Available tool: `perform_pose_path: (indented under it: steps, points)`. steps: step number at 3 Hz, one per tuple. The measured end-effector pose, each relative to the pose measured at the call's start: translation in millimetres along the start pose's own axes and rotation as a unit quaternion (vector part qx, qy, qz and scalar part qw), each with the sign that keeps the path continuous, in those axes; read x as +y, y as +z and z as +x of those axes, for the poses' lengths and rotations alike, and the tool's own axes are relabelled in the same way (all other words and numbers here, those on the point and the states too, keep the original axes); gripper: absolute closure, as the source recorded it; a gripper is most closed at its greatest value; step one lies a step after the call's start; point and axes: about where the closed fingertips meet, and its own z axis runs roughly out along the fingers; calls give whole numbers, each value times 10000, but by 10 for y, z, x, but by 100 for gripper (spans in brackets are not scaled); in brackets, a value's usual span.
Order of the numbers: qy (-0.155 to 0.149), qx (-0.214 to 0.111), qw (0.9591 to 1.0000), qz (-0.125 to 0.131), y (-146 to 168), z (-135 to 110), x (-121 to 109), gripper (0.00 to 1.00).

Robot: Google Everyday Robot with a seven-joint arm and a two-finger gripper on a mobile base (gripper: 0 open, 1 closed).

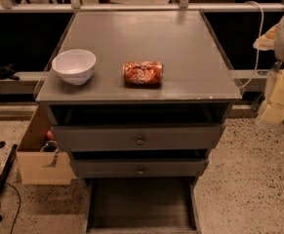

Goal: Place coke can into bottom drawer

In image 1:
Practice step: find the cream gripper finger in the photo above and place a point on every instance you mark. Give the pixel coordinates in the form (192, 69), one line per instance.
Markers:
(271, 111)

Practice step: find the red coke can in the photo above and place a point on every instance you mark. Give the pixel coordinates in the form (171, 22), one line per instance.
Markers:
(143, 72)

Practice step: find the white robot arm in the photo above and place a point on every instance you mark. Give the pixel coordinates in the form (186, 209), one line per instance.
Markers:
(273, 39)

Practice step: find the grey drawer cabinet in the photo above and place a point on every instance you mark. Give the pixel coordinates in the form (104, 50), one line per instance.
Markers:
(156, 104)

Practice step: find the grey top drawer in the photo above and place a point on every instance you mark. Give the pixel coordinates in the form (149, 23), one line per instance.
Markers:
(86, 138)

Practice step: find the grey drawer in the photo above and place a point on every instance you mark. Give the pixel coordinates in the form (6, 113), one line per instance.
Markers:
(139, 167)
(148, 205)
(86, 138)

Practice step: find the grey bottom drawer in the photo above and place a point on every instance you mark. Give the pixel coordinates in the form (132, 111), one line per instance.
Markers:
(148, 205)

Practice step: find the grey middle drawer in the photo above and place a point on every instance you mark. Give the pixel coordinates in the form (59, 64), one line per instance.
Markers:
(139, 167)

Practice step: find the white bowl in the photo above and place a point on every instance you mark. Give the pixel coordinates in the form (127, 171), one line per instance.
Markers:
(75, 67)

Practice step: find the orange ball in box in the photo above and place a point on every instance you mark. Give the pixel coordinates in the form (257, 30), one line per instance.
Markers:
(50, 135)

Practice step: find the cardboard box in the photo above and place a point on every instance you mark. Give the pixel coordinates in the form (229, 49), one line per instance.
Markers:
(35, 165)

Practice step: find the black bag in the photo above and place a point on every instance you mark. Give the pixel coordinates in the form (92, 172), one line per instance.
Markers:
(7, 72)

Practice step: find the metal railing beam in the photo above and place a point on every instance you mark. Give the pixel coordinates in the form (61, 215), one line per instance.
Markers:
(204, 7)

